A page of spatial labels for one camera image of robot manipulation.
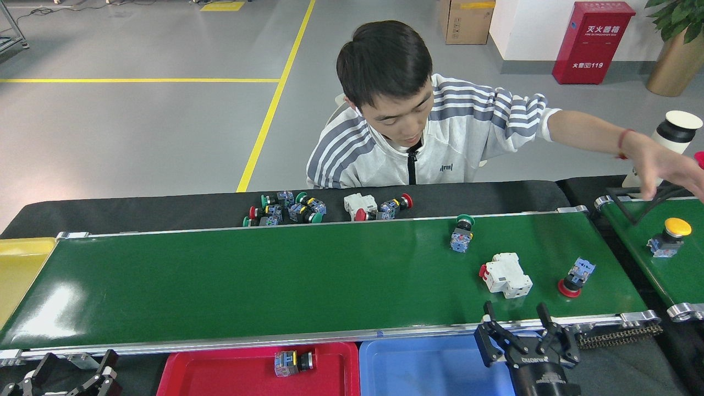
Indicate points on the metal frame cart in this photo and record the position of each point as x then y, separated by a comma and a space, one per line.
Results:
14, 33

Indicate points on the red fire extinguisher box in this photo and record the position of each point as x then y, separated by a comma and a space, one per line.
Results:
591, 44

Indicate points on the cardboard box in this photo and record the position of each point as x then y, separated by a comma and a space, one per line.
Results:
467, 22

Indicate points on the person's left forearm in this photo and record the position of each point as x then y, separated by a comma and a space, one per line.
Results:
588, 132

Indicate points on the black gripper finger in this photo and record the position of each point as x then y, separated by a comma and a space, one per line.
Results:
107, 379
41, 368

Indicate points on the short green conveyor belt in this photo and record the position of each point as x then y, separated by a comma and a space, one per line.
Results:
682, 275

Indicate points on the black silver-ringed push button switch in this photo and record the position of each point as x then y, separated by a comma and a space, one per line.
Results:
286, 364

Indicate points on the long green conveyor belt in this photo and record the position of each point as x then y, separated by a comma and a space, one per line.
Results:
275, 275

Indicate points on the small red bin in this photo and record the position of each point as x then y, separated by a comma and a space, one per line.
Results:
700, 159

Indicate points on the person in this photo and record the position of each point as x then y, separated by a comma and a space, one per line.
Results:
385, 148

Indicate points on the white bottle with black cap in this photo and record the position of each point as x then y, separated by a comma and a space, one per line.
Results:
679, 129

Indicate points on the red plastic tray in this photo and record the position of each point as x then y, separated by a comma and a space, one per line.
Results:
220, 374

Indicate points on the green plant in gold pot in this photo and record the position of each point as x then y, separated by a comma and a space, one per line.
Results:
674, 71

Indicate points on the white circuit breaker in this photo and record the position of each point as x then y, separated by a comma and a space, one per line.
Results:
358, 202
509, 278

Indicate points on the yellow head push button switch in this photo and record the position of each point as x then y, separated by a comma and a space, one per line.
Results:
677, 226

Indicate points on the blue plastic tray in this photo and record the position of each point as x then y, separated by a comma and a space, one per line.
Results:
429, 368

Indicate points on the black triangular guide frame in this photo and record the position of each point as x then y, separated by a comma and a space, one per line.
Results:
619, 206

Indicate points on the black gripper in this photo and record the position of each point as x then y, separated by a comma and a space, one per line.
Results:
542, 379

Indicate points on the yellow plastic tray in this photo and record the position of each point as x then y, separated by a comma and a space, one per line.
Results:
22, 275

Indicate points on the person's left hand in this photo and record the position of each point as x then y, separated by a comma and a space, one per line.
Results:
665, 168

